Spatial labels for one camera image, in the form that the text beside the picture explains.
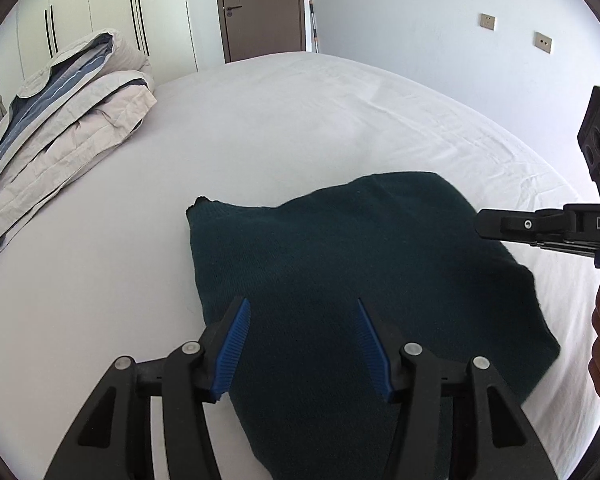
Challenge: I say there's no folded beige blue duvet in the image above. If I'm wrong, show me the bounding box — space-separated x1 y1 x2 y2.
0 29 158 260

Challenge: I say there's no white bed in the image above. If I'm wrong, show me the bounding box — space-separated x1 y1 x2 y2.
0 51 600 480

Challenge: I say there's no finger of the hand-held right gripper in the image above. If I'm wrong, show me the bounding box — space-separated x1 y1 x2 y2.
475 208 576 248

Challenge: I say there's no brown door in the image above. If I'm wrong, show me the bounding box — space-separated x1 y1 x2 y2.
214 0 311 63

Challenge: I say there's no thin pole beside door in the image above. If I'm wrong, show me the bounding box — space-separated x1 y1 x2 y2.
307 0 321 54

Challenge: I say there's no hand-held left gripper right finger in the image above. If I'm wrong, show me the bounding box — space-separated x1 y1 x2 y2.
357 298 558 480

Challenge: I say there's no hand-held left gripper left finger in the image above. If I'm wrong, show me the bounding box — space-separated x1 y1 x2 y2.
40 296 252 480

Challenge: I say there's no dark green sweater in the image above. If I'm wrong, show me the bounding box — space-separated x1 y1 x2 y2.
186 171 562 480

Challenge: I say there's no cream wardrobe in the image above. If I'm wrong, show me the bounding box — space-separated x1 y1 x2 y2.
15 0 201 73

